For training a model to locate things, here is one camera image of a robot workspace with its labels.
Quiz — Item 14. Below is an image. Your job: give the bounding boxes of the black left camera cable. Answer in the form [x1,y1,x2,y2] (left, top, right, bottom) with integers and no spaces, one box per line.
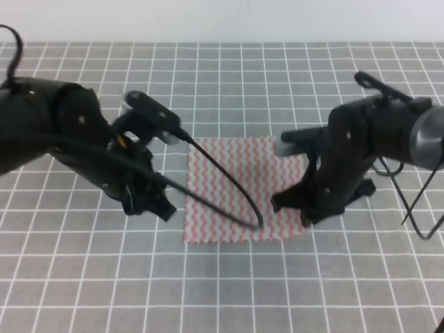
[0,130,264,230]

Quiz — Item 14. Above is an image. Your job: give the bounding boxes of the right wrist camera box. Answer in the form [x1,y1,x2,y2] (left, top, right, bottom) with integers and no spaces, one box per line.
[273,127,328,157]

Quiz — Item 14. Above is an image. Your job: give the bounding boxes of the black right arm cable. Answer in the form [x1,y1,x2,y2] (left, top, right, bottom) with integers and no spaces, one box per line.
[373,155,444,240]

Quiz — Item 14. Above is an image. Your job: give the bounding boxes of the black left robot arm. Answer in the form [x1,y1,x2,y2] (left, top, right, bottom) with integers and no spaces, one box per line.
[1,78,180,221]

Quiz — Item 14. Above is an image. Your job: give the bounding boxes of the pink white wavy towel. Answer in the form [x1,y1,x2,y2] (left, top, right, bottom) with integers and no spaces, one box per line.
[184,137,304,243]

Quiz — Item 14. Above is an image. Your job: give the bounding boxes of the grey grid tablecloth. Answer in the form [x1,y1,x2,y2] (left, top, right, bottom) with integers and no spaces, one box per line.
[1,42,443,332]

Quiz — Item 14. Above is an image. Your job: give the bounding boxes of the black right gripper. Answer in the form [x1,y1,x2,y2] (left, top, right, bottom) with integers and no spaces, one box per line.
[271,138,376,228]

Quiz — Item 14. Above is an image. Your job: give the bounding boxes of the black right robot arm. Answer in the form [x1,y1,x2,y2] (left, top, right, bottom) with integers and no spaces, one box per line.
[271,71,443,226]

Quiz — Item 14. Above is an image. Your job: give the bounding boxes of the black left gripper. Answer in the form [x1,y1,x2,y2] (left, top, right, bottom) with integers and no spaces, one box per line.
[51,144,176,222]

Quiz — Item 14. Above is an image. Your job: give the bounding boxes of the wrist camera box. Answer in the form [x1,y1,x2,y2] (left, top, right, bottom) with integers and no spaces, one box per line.
[123,90,181,145]
[273,127,328,157]

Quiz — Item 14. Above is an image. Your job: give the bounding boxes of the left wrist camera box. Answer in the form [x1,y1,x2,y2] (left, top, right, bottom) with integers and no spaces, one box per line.
[123,90,181,145]

